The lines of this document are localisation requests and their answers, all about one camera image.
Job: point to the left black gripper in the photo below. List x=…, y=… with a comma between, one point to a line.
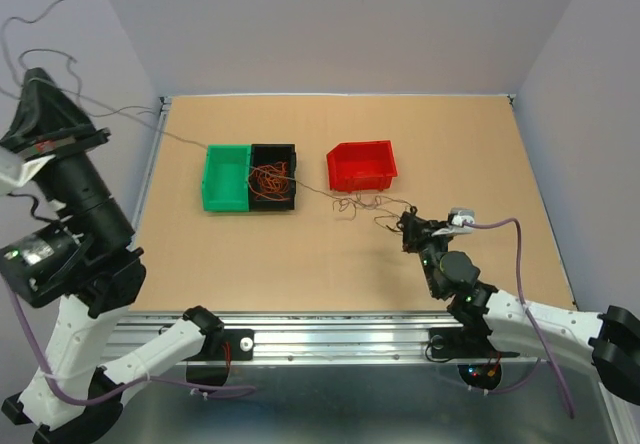
x=56, y=121

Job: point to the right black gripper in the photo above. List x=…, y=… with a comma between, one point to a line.
x=417, y=231

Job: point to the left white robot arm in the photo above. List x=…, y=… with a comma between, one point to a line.
x=82, y=259

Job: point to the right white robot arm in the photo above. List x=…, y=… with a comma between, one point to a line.
x=601, y=345

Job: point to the red plastic bin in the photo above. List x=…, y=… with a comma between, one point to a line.
x=361, y=166

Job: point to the black plastic bin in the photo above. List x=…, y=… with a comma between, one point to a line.
x=271, y=180

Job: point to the green plastic bin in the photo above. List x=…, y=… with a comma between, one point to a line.
x=224, y=186

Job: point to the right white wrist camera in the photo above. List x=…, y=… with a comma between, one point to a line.
x=459, y=221

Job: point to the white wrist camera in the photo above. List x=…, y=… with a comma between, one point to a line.
x=19, y=167
x=459, y=221

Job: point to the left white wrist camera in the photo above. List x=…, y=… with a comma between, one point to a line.
x=19, y=167

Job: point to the aluminium table side frame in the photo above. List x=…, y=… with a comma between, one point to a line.
x=155, y=121

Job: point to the aluminium mounting rail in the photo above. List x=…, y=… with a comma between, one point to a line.
x=301, y=339

